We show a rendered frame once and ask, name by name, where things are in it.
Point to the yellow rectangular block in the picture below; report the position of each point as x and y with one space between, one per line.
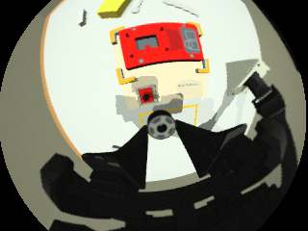
112 8

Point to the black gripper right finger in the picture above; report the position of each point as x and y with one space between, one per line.
204 146

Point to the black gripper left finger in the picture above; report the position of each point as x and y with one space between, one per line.
130 159

